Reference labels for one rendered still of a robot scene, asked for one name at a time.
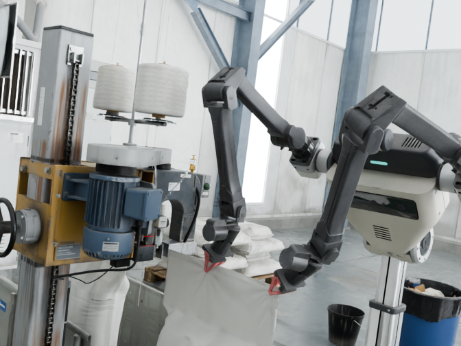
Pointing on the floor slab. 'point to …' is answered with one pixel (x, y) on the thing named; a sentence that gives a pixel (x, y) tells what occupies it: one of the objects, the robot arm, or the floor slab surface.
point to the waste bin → (429, 314)
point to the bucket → (344, 324)
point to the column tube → (53, 108)
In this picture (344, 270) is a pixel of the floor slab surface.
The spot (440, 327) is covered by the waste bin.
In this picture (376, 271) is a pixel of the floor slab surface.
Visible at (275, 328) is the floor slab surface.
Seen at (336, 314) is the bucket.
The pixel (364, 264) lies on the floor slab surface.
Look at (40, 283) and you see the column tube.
